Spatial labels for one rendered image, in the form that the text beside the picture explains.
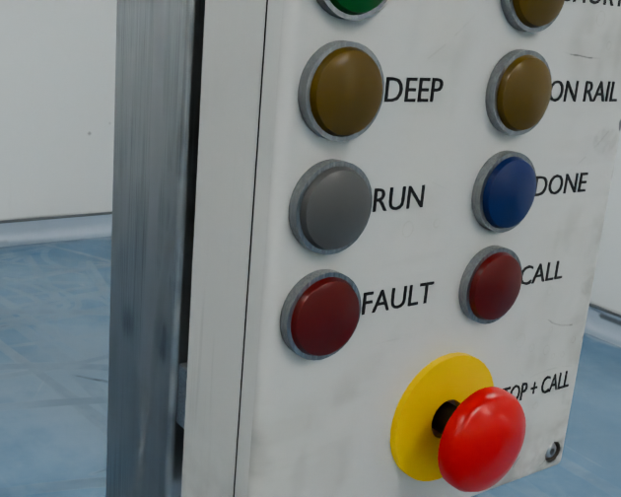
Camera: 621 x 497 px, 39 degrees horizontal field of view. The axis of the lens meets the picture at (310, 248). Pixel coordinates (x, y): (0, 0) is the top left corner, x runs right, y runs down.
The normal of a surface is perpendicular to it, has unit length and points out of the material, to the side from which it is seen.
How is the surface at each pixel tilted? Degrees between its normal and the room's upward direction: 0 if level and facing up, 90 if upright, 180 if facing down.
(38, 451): 0
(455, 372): 90
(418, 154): 90
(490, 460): 93
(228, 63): 90
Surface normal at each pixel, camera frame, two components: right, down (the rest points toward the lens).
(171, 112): -0.80, 0.10
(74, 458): 0.08, -0.96
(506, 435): 0.62, 0.19
